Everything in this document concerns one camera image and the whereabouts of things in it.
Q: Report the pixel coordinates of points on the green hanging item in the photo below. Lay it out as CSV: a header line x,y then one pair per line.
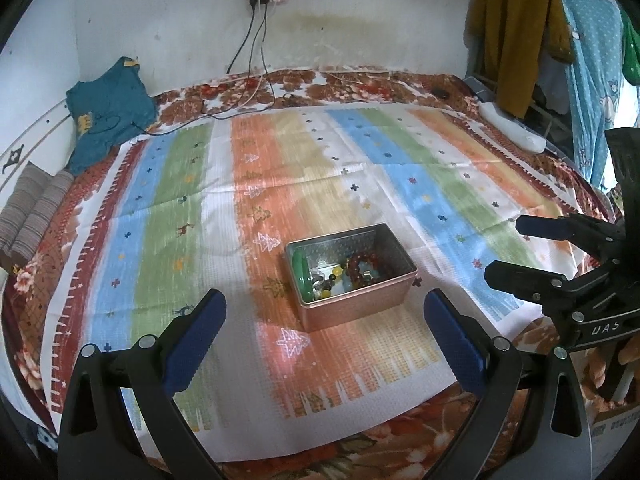
x,y
632,55

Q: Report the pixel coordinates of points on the small silver jewelry piece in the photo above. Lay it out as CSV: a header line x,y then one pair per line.
x,y
317,277

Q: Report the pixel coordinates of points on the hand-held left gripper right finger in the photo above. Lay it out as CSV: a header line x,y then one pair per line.
x,y
455,345

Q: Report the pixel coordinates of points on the blue polka-dot cloth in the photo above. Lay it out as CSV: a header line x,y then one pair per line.
x,y
590,60

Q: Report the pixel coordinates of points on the striped pastel blanket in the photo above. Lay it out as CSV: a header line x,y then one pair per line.
x,y
175,185

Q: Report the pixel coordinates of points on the mustard hanging garment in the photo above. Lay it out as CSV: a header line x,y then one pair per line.
x,y
515,35

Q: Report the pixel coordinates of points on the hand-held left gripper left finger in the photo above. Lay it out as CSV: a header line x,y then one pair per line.
x,y
195,345

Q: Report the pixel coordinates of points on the brown striped cushion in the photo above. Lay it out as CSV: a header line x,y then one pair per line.
x,y
35,210

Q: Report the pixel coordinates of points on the cardboard box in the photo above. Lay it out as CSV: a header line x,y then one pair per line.
x,y
620,440

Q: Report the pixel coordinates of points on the white bed headboard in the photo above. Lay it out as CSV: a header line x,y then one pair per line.
x,y
30,135

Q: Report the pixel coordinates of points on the metal tin box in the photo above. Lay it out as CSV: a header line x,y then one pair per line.
x,y
360,310

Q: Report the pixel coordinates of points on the green jade bangle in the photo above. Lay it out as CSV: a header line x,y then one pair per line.
x,y
300,270

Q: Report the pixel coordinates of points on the teal knitted sweater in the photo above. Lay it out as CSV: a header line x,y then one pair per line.
x,y
110,105

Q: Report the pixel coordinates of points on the person's right hand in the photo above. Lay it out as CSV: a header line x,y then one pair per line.
x,y
600,370

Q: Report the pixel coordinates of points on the white long plastic object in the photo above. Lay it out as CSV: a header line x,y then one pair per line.
x,y
510,127

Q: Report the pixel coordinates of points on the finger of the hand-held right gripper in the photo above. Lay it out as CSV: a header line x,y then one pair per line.
x,y
550,227
520,282

